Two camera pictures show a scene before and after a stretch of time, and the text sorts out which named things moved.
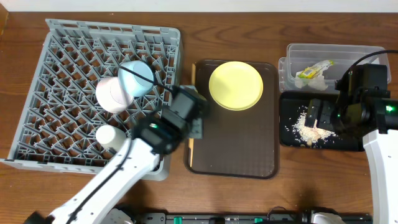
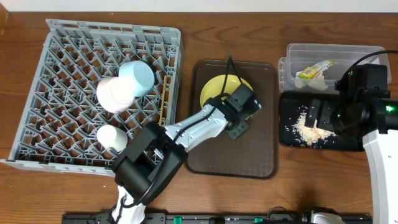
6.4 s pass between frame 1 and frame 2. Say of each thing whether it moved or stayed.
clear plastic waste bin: stayed
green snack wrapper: stayed
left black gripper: moved
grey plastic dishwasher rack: stayed
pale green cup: stayed
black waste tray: stayed
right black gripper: stayed
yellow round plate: moved
